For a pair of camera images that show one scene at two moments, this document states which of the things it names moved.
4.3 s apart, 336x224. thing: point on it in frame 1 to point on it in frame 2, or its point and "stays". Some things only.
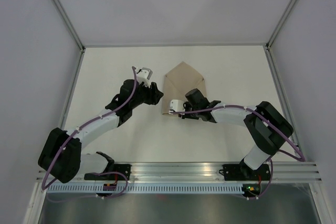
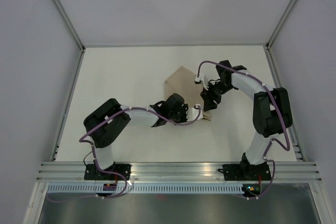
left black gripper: (154, 94) to (184, 108)
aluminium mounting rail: (211, 171) stays
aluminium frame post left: (58, 4) stays
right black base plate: (243, 172) stays
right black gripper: (187, 116) to (209, 104)
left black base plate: (124, 168) stays
